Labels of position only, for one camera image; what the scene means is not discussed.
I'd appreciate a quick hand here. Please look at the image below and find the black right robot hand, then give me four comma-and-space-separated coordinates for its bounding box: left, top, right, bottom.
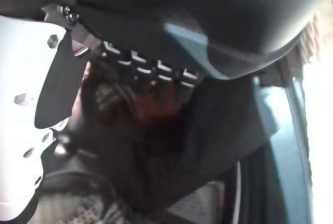
0, 0, 333, 224

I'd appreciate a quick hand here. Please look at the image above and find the red cloth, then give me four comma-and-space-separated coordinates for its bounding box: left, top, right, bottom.
124, 88, 188, 126

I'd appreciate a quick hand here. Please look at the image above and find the black cloth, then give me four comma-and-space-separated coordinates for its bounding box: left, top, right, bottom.
130, 73, 276, 214

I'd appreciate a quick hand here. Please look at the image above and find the dark grey washing machine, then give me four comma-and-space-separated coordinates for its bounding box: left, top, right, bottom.
36, 49, 313, 224

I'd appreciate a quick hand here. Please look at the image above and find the cream wicker basket tray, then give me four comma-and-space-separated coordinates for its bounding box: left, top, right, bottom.
296, 8, 333, 66

